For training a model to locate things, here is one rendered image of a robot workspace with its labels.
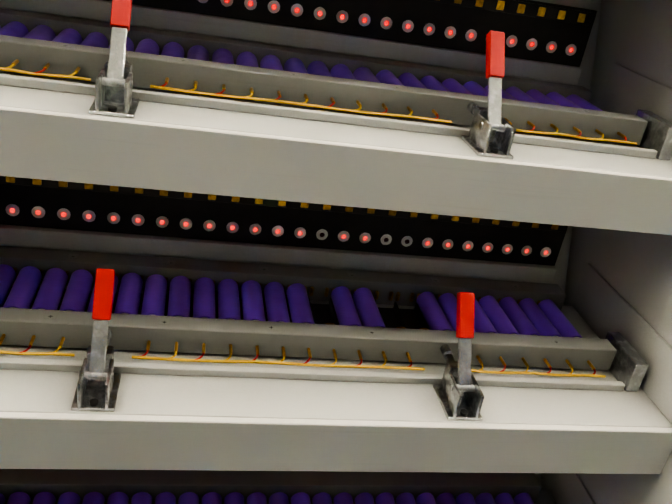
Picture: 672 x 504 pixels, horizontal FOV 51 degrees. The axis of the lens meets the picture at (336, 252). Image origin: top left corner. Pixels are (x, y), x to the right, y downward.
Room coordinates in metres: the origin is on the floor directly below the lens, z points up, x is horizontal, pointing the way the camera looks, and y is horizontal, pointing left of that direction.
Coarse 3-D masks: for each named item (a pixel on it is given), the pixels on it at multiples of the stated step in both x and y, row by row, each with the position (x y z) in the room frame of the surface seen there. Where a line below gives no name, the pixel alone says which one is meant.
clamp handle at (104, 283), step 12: (96, 276) 0.48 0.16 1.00; (108, 276) 0.48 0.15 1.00; (96, 288) 0.47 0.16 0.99; (108, 288) 0.48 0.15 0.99; (96, 300) 0.47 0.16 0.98; (108, 300) 0.47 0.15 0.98; (96, 312) 0.47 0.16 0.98; (108, 312) 0.47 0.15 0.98; (96, 324) 0.47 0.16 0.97; (108, 324) 0.47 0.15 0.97; (96, 336) 0.47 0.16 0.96; (96, 348) 0.47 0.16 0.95; (96, 360) 0.47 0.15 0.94; (96, 372) 0.47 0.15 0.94
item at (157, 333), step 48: (0, 336) 0.50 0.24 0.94; (48, 336) 0.51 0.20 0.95; (144, 336) 0.52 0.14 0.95; (192, 336) 0.53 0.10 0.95; (240, 336) 0.53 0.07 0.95; (288, 336) 0.54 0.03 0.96; (336, 336) 0.55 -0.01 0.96; (384, 336) 0.56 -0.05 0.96; (432, 336) 0.57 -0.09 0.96; (480, 336) 0.58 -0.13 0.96; (528, 336) 0.60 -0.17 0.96
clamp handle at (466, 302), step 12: (468, 300) 0.53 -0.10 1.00; (468, 312) 0.53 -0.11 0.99; (456, 324) 0.53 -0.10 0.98; (468, 324) 0.53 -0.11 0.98; (456, 336) 0.53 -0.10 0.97; (468, 336) 0.53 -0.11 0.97; (468, 348) 0.53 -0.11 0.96; (468, 360) 0.53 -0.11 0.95; (468, 372) 0.52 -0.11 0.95; (468, 384) 0.52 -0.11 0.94
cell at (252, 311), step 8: (248, 288) 0.60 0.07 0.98; (256, 288) 0.61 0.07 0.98; (248, 296) 0.59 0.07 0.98; (256, 296) 0.59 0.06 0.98; (248, 304) 0.58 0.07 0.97; (256, 304) 0.58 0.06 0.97; (248, 312) 0.57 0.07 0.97; (256, 312) 0.57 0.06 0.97; (264, 312) 0.58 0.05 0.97; (256, 320) 0.56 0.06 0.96; (264, 320) 0.57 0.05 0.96
